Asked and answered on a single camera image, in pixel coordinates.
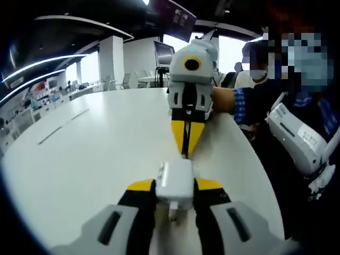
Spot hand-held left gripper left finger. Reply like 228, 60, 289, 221
50, 178, 157, 255

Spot white desk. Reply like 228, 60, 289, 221
0, 87, 286, 255

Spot linear ceiling light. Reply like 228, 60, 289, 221
0, 68, 66, 103
1, 54, 89, 81

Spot monitor on stand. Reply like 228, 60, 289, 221
154, 41, 176, 69

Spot hanging dark monitor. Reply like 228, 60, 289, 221
148, 0, 198, 43

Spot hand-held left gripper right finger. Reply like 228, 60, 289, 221
193, 178, 300, 255

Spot grey mesh office chair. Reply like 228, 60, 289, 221
134, 69, 149, 88
102, 75, 117, 91
121, 73, 133, 90

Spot white chest-worn device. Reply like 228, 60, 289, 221
266, 91, 337, 197

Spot white charger adapter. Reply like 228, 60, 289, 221
155, 156, 195, 222

